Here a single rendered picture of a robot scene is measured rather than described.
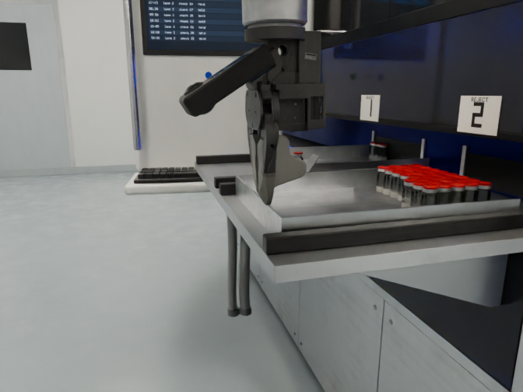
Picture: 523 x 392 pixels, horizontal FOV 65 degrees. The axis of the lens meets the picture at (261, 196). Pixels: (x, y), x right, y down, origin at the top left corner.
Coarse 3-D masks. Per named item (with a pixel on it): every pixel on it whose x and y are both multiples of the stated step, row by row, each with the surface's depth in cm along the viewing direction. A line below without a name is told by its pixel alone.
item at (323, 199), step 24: (240, 192) 68; (288, 192) 74; (312, 192) 74; (336, 192) 74; (360, 192) 74; (264, 216) 55; (288, 216) 48; (312, 216) 48; (336, 216) 49; (360, 216) 50; (384, 216) 51; (408, 216) 52; (432, 216) 53
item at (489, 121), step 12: (468, 96) 68; (480, 96) 66; (492, 96) 64; (468, 108) 69; (480, 108) 66; (492, 108) 64; (468, 120) 69; (480, 120) 66; (492, 120) 64; (468, 132) 69; (480, 132) 66; (492, 132) 64
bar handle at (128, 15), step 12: (132, 24) 121; (132, 36) 122; (132, 48) 122; (132, 60) 123; (132, 72) 124; (132, 84) 124; (132, 96) 125; (132, 108) 126; (132, 120) 127; (132, 132) 128
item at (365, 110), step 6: (366, 96) 100; (372, 96) 97; (378, 96) 94; (366, 102) 100; (372, 102) 97; (378, 102) 94; (360, 108) 102; (366, 108) 100; (372, 108) 97; (378, 108) 95; (360, 114) 103; (366, 114) 100; (372, 114) 97; (378, 114) 95; (366, 120) 100; (372, 120) 97
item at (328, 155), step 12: (324, 156) 112; (336, 156) 113; (348, 156) 114; (360, 156) 115; (312, 168) 84; (324, 168) 85; (336, 168) 85; (348, 168) 86; (360, 168) 87; (372, 168) 88
